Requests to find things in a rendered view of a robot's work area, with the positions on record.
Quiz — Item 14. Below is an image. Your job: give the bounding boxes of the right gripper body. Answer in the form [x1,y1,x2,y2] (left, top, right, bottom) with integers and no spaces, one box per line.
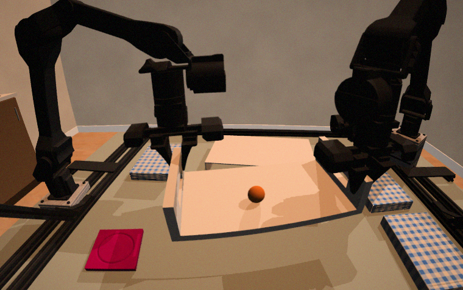
[314,115,417,174]

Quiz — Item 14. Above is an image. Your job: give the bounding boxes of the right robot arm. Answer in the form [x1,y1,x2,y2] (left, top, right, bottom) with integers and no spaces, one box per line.
[330,0,447,142]

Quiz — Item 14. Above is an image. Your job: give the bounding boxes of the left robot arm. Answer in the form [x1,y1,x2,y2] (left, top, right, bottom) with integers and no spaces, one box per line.
[15,0,226,200]

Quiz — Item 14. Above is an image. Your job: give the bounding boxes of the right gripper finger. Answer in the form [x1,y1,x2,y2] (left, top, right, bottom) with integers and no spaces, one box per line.
[348,165,370,194]
[366,157,395,183]

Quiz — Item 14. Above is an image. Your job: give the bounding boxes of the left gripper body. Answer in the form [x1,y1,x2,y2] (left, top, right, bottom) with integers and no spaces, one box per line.
[123,94,224,148]

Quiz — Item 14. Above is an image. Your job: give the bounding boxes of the orange ball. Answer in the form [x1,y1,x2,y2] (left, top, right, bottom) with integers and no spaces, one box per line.
[247,186,265,203]

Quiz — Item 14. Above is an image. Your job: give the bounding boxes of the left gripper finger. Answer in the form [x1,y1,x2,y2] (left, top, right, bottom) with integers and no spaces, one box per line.
[150,136,172,166]
[182,138,197,171]

